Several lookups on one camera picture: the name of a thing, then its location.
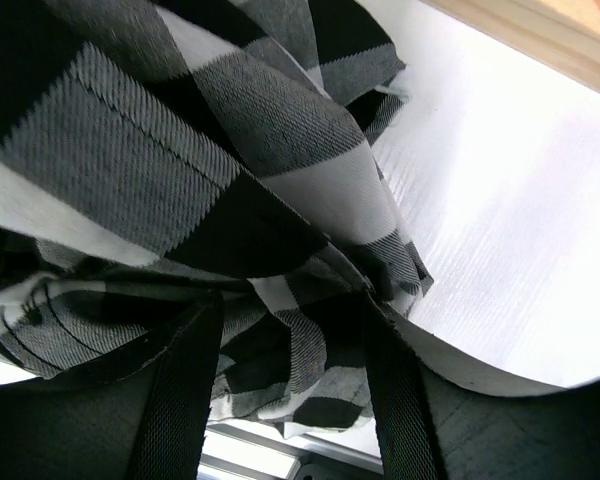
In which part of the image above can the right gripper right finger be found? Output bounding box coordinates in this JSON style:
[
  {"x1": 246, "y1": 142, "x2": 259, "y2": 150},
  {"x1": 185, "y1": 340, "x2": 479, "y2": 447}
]
[{"x1": 364, "y1": 295, "x2": 448, "y2": 480}]

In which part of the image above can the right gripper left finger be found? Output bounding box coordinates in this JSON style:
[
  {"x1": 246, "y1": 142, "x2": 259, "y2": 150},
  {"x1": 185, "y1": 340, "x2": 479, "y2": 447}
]
[{"x1": 126, "y1": 291, "x2": 224, "y2": 479}]

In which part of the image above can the black white checked shirt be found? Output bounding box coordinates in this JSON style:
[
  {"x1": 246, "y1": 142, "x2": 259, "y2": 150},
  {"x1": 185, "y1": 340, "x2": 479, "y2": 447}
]
[{"x1": 0, "y1": 1, "x2": 432, "y2": 437}]

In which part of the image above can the wooden clothes rack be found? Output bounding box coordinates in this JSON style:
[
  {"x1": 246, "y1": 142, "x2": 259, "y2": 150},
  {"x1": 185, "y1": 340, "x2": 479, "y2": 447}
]
[{"x1": 427, "y1": 0, "x2": 600, "y2": 94}]

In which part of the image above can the aluminium mounting rail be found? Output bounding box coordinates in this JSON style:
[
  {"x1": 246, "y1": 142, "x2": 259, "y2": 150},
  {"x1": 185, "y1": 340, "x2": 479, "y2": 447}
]
[{"x1": 0, "y1": 355, "x2": 382, "y2": 479}]

